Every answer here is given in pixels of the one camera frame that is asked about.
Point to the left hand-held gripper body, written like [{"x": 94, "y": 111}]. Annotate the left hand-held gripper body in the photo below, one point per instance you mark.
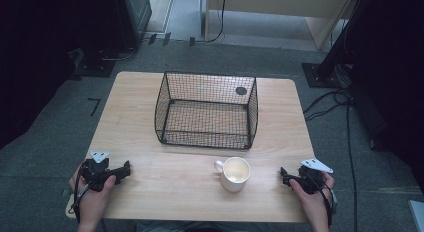
[{"x": 97, "y": 172}]

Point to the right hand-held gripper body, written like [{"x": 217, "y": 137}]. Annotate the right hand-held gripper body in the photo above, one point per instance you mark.
[{"x": 311, "y": 178}]

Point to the white cup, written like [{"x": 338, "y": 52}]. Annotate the white cup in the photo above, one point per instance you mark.
[{"x": 235, "y": 173}]

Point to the person's right hand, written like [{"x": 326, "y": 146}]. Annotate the person's right hand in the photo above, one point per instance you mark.
[{"x": 313, "y": 203}]

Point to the person's left hand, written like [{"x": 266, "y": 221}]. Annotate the person's left hand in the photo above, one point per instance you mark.
[{"x": 93, "y": 202}]

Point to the white flat object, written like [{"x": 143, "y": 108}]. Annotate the white flat object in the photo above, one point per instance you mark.
[{"x": 417, "y": 215}]

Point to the black metal stand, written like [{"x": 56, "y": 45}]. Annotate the black metal stand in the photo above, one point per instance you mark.
[{"x": 333, "y": 58}]

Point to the dark curtain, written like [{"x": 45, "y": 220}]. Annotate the dark curtain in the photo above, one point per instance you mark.
[{"x": 393, "y": 75}]

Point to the black cabinet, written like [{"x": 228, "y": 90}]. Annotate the black cabinet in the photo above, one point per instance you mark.
[{"x": 138, "y": 15}]

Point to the light wooden panel furniture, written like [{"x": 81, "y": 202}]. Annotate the light wooden panel furniture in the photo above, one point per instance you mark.
[{"x": 276, "y": 8}]

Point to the black stand base plate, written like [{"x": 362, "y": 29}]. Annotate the black stand base plate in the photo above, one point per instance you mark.
[{"x": 95, "y": 67}]

